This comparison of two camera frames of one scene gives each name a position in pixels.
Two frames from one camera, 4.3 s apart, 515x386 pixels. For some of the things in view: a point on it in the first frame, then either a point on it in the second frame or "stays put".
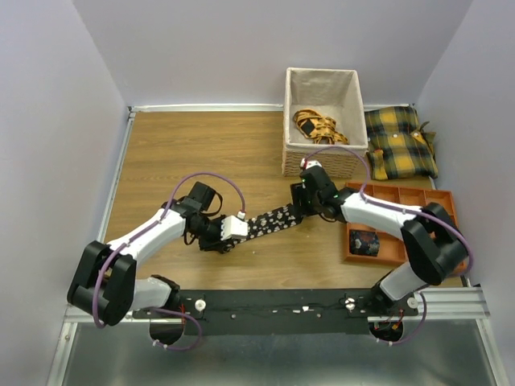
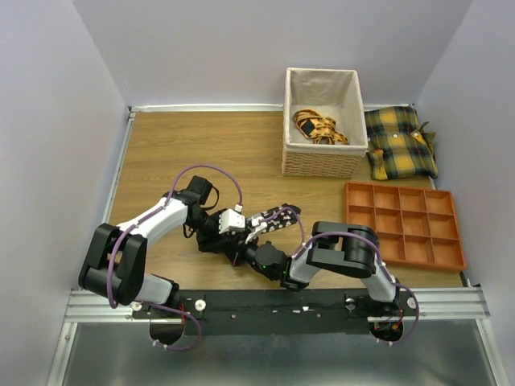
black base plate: (281, 312) stays put
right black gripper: (298, 192) -> (245, 248)
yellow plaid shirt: (397, 146) stays put
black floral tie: (270, 222) stays put
